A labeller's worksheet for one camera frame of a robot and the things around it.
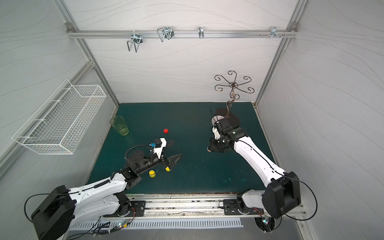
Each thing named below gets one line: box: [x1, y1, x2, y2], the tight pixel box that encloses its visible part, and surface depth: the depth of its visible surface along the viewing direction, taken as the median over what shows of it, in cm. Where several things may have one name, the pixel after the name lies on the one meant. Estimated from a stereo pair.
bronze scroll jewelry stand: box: [214, 71, 255, 118], surface depth 91 cm
